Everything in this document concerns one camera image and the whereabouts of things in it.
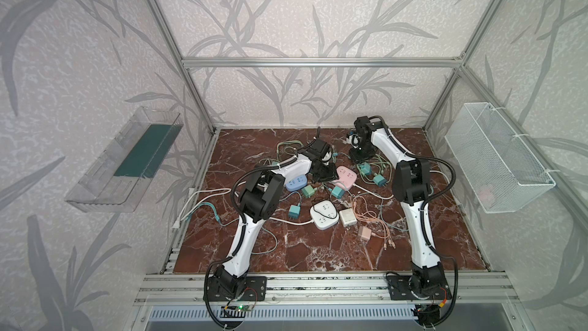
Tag white wire mesh basket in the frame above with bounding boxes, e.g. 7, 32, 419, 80
445, 103, 556, 214

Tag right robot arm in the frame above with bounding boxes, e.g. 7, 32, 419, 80
347, 116, 456, 298

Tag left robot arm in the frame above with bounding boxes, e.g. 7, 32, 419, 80
205, 136, 338, 299

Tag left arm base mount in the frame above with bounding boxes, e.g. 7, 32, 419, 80
205, 276, 268, 302

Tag light green usb cable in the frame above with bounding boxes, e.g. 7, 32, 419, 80
275, 139, 306, 162

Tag blue power strip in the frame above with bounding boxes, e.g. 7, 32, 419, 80
285, 175, 308, 192

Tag light green charger plug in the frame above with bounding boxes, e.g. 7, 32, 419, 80
301, 185, 316, 199

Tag white charger plug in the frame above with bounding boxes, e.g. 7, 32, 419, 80
338, 208, 358, 228

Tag clear plastic wall shelf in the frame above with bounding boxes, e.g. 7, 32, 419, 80
65, 107, 184, 213

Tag pink charger plug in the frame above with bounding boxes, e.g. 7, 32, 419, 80
358, 226, 372, 242

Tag pink power strip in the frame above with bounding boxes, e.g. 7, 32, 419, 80
334, 165, 358, 191

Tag white power strip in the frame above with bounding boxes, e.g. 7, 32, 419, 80
310, 200, 339, 231

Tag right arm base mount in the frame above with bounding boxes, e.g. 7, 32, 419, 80
385, 271, 452, 302

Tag teal charger plug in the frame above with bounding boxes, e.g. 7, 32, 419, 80
331, 186, 346, 199
372, 174, 387, 187
288, 205, 301, 220

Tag pink usb cable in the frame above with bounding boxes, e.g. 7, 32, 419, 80
351, 195, 396, 249

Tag thick white power cord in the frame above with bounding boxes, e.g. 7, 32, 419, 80
174, 187, 233, 231

